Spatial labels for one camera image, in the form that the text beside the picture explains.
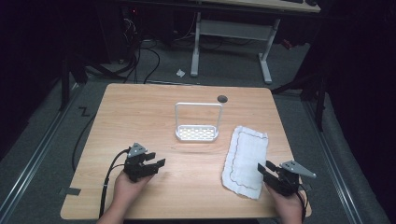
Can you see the black tape strip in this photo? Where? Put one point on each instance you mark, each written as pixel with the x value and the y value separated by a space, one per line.
pixel 71 191

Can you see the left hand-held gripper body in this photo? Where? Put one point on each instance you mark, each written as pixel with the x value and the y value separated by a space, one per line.
pixel 134 165

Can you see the black round table grommet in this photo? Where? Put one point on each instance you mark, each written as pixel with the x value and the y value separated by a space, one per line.
pixel 222 99

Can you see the person's right hand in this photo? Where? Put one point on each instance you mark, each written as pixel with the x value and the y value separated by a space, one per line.
pixel 289 207

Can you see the black metal stand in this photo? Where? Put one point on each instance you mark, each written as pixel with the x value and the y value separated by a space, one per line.
pixel 64 84
pixel 320 99

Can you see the metal floor rail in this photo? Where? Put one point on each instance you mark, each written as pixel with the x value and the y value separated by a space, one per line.
pixel 34 161
pixel 333 161

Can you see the white cloth with dark stitching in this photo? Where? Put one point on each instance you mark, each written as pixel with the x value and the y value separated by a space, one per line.
pixel 246 155

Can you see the person's left hand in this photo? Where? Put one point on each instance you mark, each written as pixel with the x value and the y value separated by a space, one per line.
pixel 126 191

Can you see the crumpled white paper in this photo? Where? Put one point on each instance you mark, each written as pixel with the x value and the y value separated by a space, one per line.
pixel 180 73

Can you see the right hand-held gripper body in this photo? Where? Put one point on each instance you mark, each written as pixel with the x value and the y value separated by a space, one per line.
pixel 286 180

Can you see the white-framed desk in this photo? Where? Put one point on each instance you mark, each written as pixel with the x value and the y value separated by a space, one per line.
pixel 233 29

